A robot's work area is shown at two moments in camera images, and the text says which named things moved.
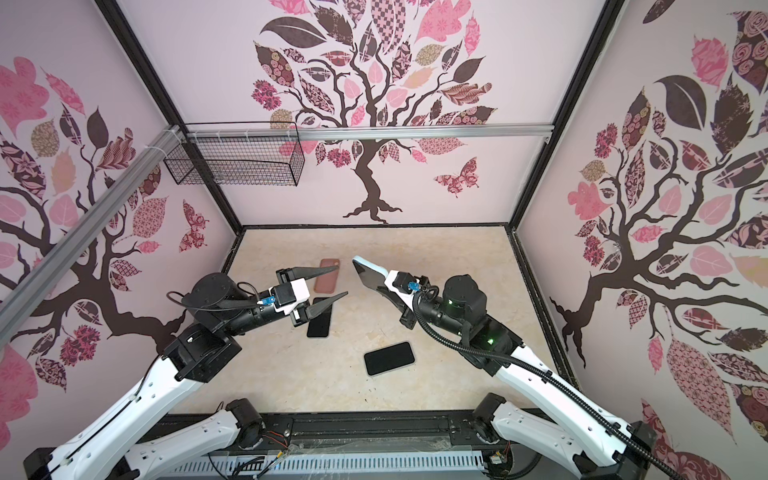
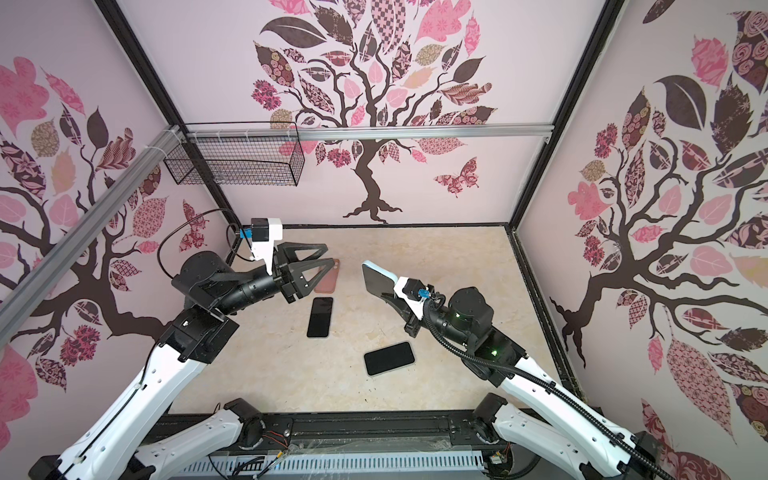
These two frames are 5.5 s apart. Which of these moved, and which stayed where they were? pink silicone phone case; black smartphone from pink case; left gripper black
Moved: left gripper black
Stayed: black smartphone from pink case; pink silicone phone case
